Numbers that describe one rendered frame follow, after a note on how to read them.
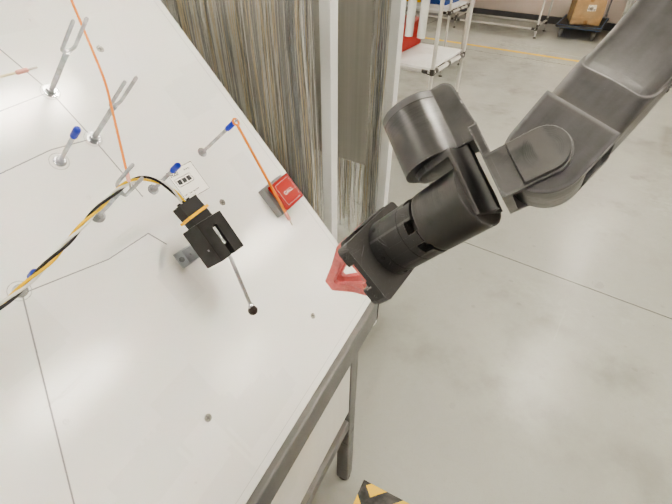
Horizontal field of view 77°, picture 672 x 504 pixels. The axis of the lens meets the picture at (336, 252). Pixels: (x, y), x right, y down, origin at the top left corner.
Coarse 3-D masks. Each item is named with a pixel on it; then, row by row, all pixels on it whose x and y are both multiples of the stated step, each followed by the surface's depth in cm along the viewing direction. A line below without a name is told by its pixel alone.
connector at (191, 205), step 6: (192, 198) 54; (198, 198) 55; (180, 204) 54; (186, 204) 53; (192, 204) 54; (198, 204) 55; (174, 210) 54; (180, 210) 53; (186, 210) 53; (192, 210) 54; (204, 210) 55; (180, 216) 54; (186, 216) 53; (198, 216) 54; (204, 216) 55; (192, 222) 53; (198, 222) 54
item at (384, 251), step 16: (384, 208) 43; (400, 208) 37; (368, 224) 40; (384, 224) 38; (400, 224) 36; (352, 240) 38; (368, 240) 39; (384, 240) 38; (400, 240) 37; (416, 240) 36; (352, 256) 37; (368, 256) 39; (384, 256) 38; (400, 256) 38; (416, 256) 37; (432, 256) 37; (368, 272) 38; (384, 272) 39; (400, 272) 40; (368, 288) 39; (384, 288) 38
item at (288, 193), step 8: (288, 176) 74; (272, 184) 71; (280, 184) 72; (288, 184) 73; (272, 192) 71; (280, 192) 71; (288, 192) 72; (296, 192) 74; (280, 200) 71; (288, 200) 72; (296, 200) 73; (288, 208) 72
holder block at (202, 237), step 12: (216, 216) 55; (192, 228) 53; (204, 228) 53; (228, 228) 55; (192, 240) 55; (204, 240) 53; (216, 240) 54; (228, 240) 55; (204, 252) 54; (216, 252) 53; (228, 252) 54
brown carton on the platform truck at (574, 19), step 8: (576, 0) 586; (584, 0) 574; (592, 0) 571; (600, 0) 569; (576, 8) 582; (584, 8) 579; (592, 8) 576; (600, 8) 574; (568, 16) 622; (576, 16) 587; (584, 16) 584; (592, 16) 581; (600, 16) 579; (576, 24) 593; (584, 24) 590; (592, 24) 587
